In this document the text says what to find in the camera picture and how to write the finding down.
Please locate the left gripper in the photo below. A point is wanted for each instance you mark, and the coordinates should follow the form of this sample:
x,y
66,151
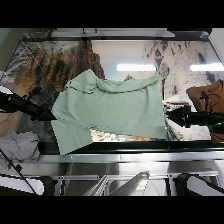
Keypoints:
x,y
41,114

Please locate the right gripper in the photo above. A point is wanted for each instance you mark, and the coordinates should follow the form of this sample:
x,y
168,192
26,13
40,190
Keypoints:
x,y
181,116

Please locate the pale green T-shirt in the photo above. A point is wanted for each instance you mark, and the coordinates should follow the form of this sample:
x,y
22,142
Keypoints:
x,y
113,106

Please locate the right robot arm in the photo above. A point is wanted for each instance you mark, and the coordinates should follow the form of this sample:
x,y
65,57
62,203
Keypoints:
x,y
206,118

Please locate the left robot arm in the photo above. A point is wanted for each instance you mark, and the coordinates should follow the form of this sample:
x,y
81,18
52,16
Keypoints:
x,y
13,101

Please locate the grey garment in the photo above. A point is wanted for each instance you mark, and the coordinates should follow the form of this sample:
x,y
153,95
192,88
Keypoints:
x,y
20,145

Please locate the brown garment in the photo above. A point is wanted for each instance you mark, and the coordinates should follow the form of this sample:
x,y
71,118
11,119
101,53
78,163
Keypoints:
x,y
213,91

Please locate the silver frame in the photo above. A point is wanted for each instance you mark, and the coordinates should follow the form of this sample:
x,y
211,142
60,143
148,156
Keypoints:
x,y
126,160

